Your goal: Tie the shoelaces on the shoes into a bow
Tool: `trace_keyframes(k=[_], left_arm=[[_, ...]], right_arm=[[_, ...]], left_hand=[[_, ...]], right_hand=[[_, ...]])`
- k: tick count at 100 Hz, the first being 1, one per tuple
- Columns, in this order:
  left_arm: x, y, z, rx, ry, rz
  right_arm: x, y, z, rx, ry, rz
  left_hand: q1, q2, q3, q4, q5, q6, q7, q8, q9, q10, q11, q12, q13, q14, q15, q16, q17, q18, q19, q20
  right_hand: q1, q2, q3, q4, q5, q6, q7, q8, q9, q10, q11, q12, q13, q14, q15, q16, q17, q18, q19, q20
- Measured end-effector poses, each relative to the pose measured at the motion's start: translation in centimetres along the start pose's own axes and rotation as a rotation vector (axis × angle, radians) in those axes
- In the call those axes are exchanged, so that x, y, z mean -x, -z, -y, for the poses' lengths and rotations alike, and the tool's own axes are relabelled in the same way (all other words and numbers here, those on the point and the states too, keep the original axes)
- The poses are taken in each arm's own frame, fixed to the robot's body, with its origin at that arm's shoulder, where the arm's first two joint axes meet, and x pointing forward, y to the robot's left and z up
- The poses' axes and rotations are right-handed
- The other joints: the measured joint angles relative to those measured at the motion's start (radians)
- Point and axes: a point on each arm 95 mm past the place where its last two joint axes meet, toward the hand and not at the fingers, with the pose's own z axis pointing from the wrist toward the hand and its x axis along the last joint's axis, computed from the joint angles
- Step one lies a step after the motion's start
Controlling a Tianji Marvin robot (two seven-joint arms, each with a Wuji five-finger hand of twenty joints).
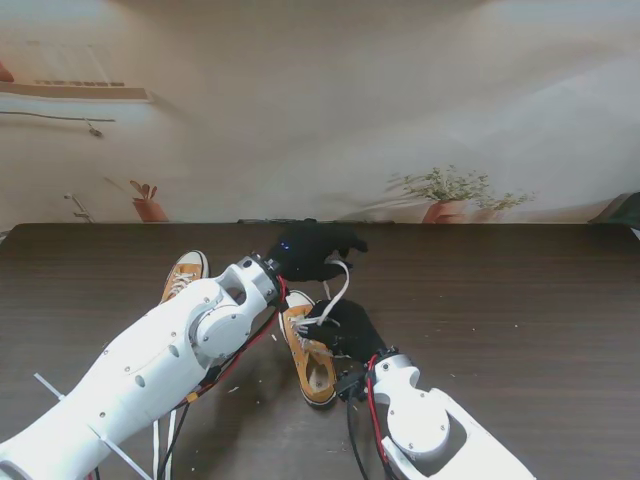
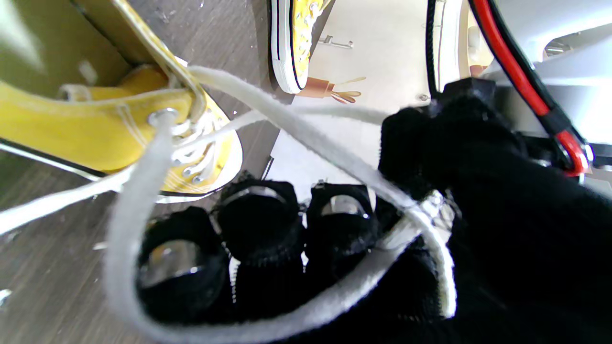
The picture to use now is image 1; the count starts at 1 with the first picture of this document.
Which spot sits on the wooden wall shelf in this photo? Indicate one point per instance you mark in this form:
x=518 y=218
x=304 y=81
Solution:
x=75 y=92

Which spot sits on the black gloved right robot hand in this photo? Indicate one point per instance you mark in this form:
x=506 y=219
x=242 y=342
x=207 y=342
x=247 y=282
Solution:
x=355 y=335

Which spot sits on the metal tap fixture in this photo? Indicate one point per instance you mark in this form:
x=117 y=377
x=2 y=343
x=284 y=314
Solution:
x=82 y=215

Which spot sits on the terracotta pot with wooden utensils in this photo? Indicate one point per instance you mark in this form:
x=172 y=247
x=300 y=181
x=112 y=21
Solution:
x=150 y=210

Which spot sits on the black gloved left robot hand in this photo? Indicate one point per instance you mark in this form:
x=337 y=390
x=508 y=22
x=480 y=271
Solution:
x=310 y=255

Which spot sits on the orange sneaker with loose laces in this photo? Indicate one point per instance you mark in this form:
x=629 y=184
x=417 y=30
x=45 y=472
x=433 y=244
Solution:
x=156 y=445

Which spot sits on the green plant in terracotta pot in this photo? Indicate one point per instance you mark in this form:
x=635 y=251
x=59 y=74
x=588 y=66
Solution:
x=445 y=210

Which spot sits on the metal wall rail with hook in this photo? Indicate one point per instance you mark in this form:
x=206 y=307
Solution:
x=50 y=117

